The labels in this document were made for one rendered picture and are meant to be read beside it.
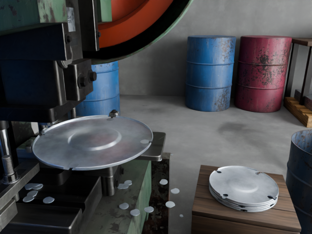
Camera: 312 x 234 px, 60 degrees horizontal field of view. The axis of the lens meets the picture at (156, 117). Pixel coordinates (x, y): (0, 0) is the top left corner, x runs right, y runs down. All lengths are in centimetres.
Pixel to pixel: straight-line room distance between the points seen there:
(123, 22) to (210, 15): 301
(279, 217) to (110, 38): 92
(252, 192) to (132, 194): 65
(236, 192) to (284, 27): 313
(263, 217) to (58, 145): 82
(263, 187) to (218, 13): 296
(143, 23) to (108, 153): 49
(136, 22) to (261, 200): 83
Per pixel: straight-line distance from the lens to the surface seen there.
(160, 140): 68
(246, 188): 124
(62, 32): 55
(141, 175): 79
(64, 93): 63
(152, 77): 402
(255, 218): 117
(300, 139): 174
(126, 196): 72
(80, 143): 67
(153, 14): 94
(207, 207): 117
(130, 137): 69
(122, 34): 96
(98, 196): 69
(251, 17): 398
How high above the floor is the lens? 106
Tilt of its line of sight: 20 degrees down
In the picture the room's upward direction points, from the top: straight up
